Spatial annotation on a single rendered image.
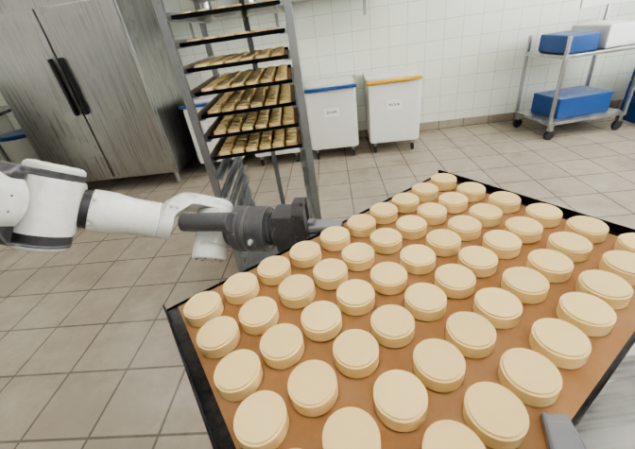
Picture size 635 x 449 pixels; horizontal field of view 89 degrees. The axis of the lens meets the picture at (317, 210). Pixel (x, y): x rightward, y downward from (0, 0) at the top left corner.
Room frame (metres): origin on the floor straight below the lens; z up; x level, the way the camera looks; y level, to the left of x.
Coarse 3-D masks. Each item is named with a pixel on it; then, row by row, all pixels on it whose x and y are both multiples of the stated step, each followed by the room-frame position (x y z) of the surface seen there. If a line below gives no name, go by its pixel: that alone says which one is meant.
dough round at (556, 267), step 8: (528, 256) 0.33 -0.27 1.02; (536, 256) 0.32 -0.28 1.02; (544, 256) 0.32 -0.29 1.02; (552, 256) 0.32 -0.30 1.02; (560, 256) 0.31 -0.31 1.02; (528, 264) 0.32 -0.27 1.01; (536, 264) 0.31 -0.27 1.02; (544, 264) 0.31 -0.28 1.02; (552, 264) 0.30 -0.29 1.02; (560, 264) 0.30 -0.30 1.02; (568, 264) 0.30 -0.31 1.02; (544, 272) 0.30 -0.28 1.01; (552, 272) 0.29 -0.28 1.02; (560, 272) 0.29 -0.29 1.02; (568, 272) 0.29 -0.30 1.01; (552, 280) 0.29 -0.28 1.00; (560, 280) 0.29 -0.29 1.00
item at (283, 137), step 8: (288, 128) 1.65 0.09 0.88; (232, 136) 1.64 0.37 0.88; (240, 136) 1.63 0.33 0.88; (248, 136) 1.64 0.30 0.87; (256, 136) 1.58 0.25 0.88; (264, 136) 1.56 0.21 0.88; (272, 136) 1.61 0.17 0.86; (280, 136) 1.52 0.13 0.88; (288, 136) 1.50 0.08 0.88; (296, 136) 1.49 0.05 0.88; (224, 144) 1.53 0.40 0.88; (232, 144) 1.53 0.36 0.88; (240, 144) 1.49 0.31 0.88; (248, 144) 1.47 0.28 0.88; (256, 144) 1.47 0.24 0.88; (264, 144) 1.44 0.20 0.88; (272, 144) 1.43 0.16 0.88; (280, 144) 1.41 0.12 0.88; (288, 144) 1.41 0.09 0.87; (296, 144) 1.41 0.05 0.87; (224, 152) 1.40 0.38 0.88; (232, 152) 1.41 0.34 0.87; (240, 152) 1.40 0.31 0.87
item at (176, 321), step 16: (512, 192) 0.50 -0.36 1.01; (560, 208) 0.44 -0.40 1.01; (608, 224) 0.38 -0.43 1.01; (304, 240) 0.46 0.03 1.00; (208, 288) 0.37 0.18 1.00; (176, 304) 0.35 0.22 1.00; (176, 320) 0.32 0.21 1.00; (176, 336) 0.29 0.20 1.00; (192, 352) 0.27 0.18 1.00; (624, 352) 0.19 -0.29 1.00; (192, 368) 0.24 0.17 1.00; (192, 384) 0.21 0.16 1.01; (208, 384) 0.22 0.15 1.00; (208, 400) 0.20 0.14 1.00; (592, 400) 0.15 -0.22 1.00; (208, 416) 0.19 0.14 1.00; (576, 416) 0.14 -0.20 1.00; (208, 432) 0.16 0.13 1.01; (224, 432) 0.17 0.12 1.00; (224, 448) 0.15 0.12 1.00
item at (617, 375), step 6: (630, 354) 0.24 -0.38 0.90; (624, 360) 0.24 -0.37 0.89; (630, 360) 0.24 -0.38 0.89; (624, 366) 0.24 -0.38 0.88; (630, 366) 0.24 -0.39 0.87; (618, 372) 0.24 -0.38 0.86; (624, 372) 0.24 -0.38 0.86; (630, 372) 0.24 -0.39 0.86; (612, 378) 0.24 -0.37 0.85; (618, 378) 0.24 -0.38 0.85; (624, 378) 0.24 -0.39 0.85; (630, 378) 0.24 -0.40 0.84
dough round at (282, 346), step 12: (288, 324) 0.27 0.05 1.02; (264, 336) 0.26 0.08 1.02; (276, 336) 0.25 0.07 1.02; (288, 336) 0.25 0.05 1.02; (300, 336) 0.25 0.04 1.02; (264, 348) 0.24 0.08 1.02; (276, 348) 0.24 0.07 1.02; (288, 348) 0.24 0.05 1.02; (300, 348) 0.24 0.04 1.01; (264, 360) 0.24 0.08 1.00; (276, 360) 0.22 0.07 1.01; (288, 360) 0.22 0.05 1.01
